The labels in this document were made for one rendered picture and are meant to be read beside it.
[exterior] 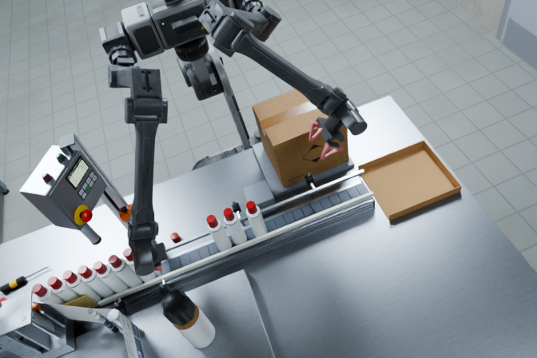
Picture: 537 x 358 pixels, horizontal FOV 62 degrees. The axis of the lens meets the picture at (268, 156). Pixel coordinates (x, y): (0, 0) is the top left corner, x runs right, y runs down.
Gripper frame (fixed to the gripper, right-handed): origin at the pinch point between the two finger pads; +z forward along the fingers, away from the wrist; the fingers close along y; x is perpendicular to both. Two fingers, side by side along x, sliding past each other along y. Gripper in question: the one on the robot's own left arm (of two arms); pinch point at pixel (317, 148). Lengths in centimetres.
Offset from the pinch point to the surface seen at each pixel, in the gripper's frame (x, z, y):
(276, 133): -3.1, 9.9, -18.5
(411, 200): 44.4, 7.3, 15.7
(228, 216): -22.4, 30.3, 5.0
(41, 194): -80, 27, 1
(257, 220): -11.7, 29.8, 7.1
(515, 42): 222, -40, -102
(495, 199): 156, 24, -5
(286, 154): 2.1, 15.1, -12.8
